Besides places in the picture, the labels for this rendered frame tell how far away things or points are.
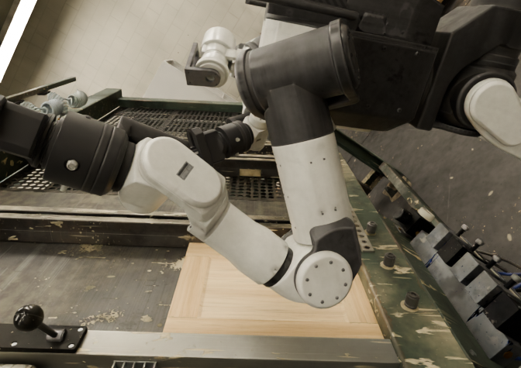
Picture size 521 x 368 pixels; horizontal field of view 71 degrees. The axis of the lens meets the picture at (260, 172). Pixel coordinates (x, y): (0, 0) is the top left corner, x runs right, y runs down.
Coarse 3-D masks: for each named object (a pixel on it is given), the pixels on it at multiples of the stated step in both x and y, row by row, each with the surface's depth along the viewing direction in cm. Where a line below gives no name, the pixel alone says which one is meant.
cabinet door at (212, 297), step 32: (192, 256) 88; (192, 288) 78; (224, 288) 79; (256, 288) 80; (352, 288) 81; (192, 320) 70; (224, 320) 70; (256, 320) 71; (288, 320) 71; (320, 320) 72; (352, 320) 72
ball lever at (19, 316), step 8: (32, 304) 53; (16, 312) 52; (24, 312) 52; (32, 312) 52; (40, 312) 53; (16, 320) 51; (24, 320) 51; (32, 320) 52; (40, 320) 53; (16, 328) 52; (24, 328) 51; (32, 328) 52; (40, 328) 56; (48, 328) 57; (48, 336) 60; (56, 336) 60; (64, 336) 61
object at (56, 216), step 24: (0, 216) 91; (24, 216) 91; (48, 216) 92; (72, 216) 92; (96, 216) 95; (120, 216) 95; (144, 216) 95; (168, 216) 95; (264, 216) 97; (0, 240) 93; (24, 240) 93; (48, 240) 93; (72, 240) 93; (96, 240) 93; (120, 240) 93; (144, 240) 94; (168, 240) 94; (192, 240) 94
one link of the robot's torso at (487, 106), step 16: (496, 80) 65; (480, 96) 65; (496, 96) 65; (512, 96) 65; (464, 112) 69; (480, 112) 66; (496, 112) 66; (512, 112) 66; (480, 128) 68; (496, 128) 68; (512, 128) 68; (496, 144) 70; (512, 144) 69
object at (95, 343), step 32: (0, 352) 59; (96, 352) 60; (128, 352) 60; (160, 352) 60; (192, 352) 61; (224, 352) 61; (256, 352) 61; (288, 352) 62; (320, 352) 62; (352, 352) 62; (384, 352) 63
